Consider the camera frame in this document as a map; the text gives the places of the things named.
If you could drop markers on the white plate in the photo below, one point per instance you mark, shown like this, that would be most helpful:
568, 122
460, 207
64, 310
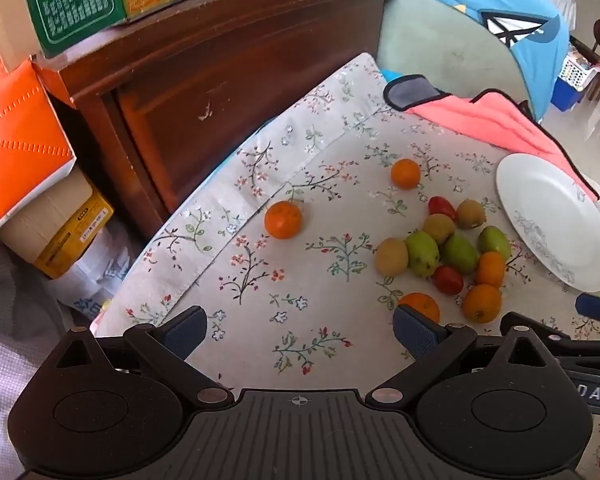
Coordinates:
550, 210

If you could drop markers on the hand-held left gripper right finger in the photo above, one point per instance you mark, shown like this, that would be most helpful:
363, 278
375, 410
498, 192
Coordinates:
415, 332

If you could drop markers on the orange box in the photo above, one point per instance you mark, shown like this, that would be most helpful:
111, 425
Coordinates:
15, 145

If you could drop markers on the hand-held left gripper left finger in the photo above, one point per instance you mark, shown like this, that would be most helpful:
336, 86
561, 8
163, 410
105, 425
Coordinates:
182, 332

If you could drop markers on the yellow label cardboard box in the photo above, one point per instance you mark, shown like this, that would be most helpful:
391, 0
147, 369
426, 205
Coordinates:
65, 225

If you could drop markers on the orange mandarin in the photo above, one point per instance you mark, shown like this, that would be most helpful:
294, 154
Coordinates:
490, 269
405, 173
481, 302
425, 305
283, 220

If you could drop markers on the grey cloth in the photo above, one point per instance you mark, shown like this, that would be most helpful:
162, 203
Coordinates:
10, 335

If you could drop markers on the pink towel with black trim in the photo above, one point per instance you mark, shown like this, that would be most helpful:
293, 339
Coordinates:
485, 115

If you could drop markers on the blue plastic bin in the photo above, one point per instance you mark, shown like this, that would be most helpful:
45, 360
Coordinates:
565, 95

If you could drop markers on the red cherry tomato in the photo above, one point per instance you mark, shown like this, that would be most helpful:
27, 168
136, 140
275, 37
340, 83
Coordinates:
441, 207
448, 280

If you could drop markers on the white plastic bag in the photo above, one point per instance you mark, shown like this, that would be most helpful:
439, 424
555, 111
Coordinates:
100, 270

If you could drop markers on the white plastic basket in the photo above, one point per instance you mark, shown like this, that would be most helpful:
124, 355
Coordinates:
577, 72

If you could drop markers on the green carton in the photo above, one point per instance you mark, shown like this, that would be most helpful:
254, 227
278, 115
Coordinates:
70, 0

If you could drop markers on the floral cloth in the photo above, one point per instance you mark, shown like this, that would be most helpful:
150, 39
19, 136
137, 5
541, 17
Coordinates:
305, 270

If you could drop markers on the brown kiwi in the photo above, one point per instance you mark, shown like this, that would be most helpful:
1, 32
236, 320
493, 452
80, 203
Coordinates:
391, 256
471, 213
439, 228

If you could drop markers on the dark wooden cabinet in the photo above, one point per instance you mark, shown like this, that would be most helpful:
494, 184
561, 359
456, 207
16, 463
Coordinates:
205, 70

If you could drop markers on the pale green armchair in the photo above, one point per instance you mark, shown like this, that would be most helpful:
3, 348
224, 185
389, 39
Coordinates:
440, 45

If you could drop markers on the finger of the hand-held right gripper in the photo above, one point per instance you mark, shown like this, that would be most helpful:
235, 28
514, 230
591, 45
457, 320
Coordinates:
580, 342
597, 305

